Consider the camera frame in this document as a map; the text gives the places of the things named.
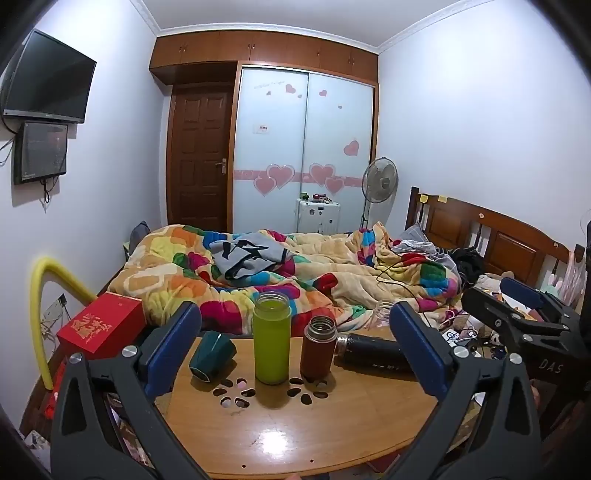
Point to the clear glass jar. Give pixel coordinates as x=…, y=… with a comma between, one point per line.
x=382, y=314

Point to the brown wooden door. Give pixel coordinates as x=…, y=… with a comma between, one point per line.
x=199, y=157

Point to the small black monitor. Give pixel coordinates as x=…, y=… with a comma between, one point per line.
x=40, y=152

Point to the grey striped pillow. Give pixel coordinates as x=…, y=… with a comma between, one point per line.
x=418, y=240

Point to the grey and black garment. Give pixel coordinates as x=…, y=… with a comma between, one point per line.
x=251, y=258

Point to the white wall socket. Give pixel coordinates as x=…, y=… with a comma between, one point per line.
x=56, y=307

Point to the red gift box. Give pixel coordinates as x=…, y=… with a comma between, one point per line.
x=104, y=325

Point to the black thermos bottle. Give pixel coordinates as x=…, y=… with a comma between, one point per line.
x=374, y=353

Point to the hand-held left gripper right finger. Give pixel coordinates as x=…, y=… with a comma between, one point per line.
x=415, y=344

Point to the small white cabinet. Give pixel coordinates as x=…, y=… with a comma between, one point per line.
x=318, y=217

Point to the standing electric fan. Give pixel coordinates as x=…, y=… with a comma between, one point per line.
x=380, y=181

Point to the green bottle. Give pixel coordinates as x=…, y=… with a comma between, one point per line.
x=272, y=341

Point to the brown overhead cabinet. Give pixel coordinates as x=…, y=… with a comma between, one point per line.
x=263, y=48

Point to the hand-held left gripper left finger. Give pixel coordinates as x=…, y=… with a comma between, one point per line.
x=173, y=344

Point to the colourful patterned blanket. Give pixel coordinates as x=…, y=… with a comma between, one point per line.
x=166, y=272

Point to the brown thermos bottle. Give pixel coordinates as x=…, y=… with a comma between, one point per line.
x=317, y=353

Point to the dark green cup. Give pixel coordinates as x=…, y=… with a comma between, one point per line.
x=211, y=355

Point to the white sliding wardrobe with hearts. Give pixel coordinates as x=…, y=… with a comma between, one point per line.
x=304, y=143

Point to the round wooden table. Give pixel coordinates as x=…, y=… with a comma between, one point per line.
x=295, y=424

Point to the brown wooden headboard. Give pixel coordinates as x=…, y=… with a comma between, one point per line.
x=503, y=240

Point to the black cloth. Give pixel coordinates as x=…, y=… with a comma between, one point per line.
x=468, y=265

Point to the black wall television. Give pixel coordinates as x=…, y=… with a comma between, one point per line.
x=48, y=78

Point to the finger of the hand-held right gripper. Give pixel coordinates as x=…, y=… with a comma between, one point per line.
x=521, y=290
x=489, y=314

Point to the yellow foam tube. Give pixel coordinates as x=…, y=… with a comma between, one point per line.
x=39, y=318

